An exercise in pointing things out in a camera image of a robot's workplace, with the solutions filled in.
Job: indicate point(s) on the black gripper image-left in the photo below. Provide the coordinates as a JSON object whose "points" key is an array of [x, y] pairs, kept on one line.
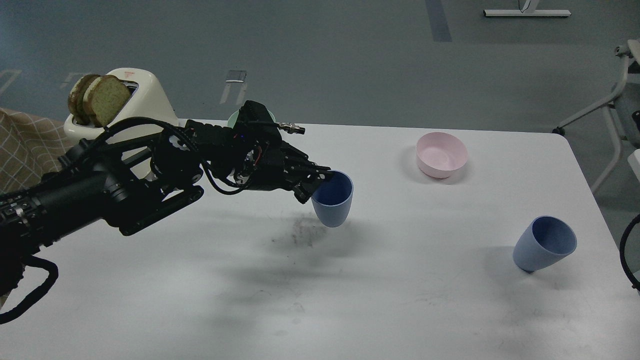
{"points": [[254, 156]]}

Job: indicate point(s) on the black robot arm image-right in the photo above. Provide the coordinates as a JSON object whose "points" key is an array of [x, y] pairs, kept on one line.
{"points": [[629, 247]]}

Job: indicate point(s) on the blue cup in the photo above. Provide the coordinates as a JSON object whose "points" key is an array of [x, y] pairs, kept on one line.
{"points": [[332, 201], [545, 241]]}

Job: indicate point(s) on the white table base far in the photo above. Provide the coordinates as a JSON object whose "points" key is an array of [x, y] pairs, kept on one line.
{"points": [[528, 9]]}

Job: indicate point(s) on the cream white toaster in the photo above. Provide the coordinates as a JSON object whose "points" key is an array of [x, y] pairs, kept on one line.
{"points": [[147, 99]]}

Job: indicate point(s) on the green bowl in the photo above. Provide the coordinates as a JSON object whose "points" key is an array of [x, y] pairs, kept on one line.
{"points": [[232, 120]]}

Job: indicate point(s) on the pink bowl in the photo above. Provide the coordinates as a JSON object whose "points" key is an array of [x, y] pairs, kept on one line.
{"points": [[440, 154]]}

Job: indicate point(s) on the toast slice front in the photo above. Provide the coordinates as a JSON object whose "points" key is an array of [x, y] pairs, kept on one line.
{"points": [[103, 100]]}

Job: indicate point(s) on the beige checkered cloth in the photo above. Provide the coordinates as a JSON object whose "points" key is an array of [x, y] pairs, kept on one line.
{"points": [[29, 148]]}

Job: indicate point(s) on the toast slice back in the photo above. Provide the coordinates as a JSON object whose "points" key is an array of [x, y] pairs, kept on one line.
{"points": [[76, 96]]}

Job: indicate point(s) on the toast slice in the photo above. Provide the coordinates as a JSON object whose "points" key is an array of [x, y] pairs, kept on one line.
{"points": [[76, 96], [103, 100]]}

